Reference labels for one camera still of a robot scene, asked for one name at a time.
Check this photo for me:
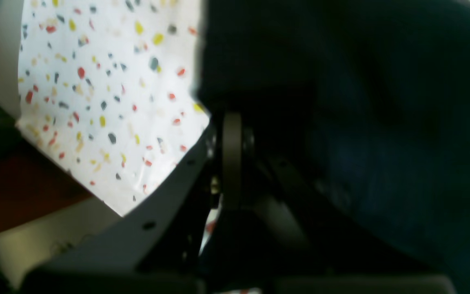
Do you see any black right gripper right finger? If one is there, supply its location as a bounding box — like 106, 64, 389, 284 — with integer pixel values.
231, 112, 455, 294

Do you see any terrazzo pattern table cloth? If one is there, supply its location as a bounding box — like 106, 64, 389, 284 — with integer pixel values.
17, 0, 210, 216

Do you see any black t-shirt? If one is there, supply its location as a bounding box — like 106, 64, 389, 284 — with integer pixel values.
198, 0, 470, 294

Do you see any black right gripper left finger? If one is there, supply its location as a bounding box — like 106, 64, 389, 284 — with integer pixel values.
19, 112, 233, 294

